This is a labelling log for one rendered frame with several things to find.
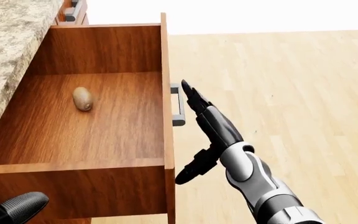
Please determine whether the wooden drawer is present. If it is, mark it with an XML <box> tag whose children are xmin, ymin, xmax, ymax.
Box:
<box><xmin>0</xmin><ymin>12</ymin><xmax>177</xmax><ymax>224</ymax></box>
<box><xmin>53</xmin><ymin>0</ymin><xmax>90</xmax><ymax>26</ymax></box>

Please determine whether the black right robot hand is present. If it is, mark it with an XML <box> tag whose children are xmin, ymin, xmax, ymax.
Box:
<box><xmin>175</xmin><ymin>78</ymin><xmax>245</xmax><ymax>185</ymax></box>

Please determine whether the brown kiwi fruit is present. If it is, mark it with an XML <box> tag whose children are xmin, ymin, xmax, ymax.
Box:
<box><xmin>72</xmin><ymin>86</ymin><xmax>94</xmax><ymax>112</ymax></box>

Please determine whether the closed wooden drawer front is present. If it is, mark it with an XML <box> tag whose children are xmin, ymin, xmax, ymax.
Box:
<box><xmin>53</xmin><ymin>0</ymin><xmax>90</xmax><ymax>26</ymax></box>

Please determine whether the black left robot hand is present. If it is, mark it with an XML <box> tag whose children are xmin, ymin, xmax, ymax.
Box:
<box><xmin>0</xmin><ymin>191</ymin><xmax>50</xmax><ymax>224</ymax></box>

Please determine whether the speckled granite countertop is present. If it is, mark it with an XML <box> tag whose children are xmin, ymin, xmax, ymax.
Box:
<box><xmin>0</xmin><ymin>0</ymin><xmax>65</xmax><ymax>150</ymax></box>

